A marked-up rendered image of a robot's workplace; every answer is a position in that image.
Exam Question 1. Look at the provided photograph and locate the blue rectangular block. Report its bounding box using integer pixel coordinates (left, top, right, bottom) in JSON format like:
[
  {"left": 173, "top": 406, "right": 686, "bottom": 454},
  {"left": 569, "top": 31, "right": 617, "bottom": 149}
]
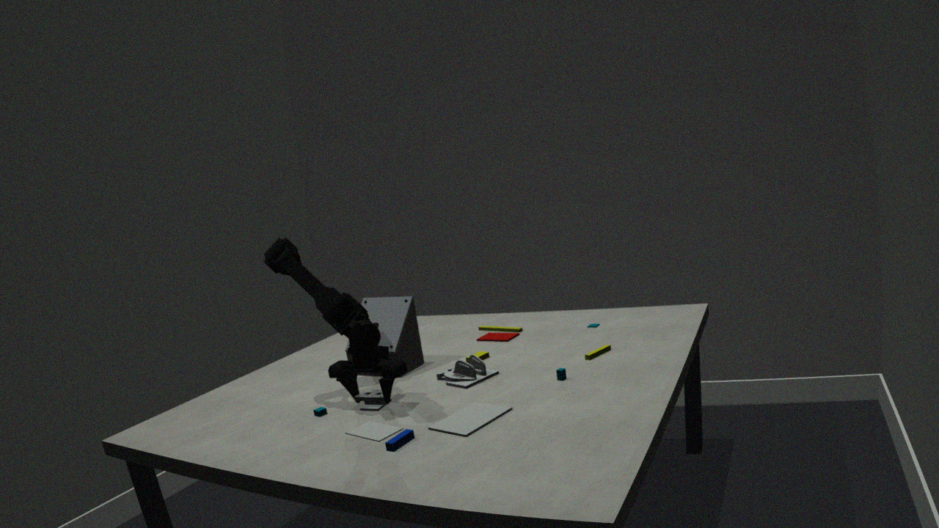
[{"left": 385, "top": 430, "right": 415, "bottom": 452}]

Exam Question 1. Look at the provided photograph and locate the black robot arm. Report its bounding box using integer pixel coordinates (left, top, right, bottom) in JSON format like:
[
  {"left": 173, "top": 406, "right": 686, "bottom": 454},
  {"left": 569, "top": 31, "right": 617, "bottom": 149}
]
[{"left": 263, "top": 237, "right": 389, "bottom": 362}]

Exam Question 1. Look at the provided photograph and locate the yellow rectangular block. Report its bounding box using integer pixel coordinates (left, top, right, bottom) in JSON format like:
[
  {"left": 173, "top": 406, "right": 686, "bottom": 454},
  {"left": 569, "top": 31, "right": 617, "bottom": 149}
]
[{"left": 466, "top": 351, "right": 489, "bottom": 363}]

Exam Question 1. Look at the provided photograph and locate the red flat rectangular plate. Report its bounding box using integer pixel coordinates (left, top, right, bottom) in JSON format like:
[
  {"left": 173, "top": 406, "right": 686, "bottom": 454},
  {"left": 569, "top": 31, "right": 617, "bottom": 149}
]
[{"left": 477, "top": 332, "right": 519, "bottom": 342}]

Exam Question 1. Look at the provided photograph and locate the yellow flat bar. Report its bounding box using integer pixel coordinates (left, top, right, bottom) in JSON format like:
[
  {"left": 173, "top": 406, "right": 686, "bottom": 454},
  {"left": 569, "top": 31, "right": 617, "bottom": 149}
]
[
  {"left": 478, "top": 326, "right": 522, "bottom": 332},
  {"left": 585, "top": 345, "right": 611, "bottom": 361}
]

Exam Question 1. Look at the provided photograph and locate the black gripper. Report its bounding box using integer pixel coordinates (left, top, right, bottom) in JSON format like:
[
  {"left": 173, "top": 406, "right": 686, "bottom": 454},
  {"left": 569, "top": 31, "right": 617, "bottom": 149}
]
[{"left": 328, "top": 343, "right": 407, "bottom": 404}]

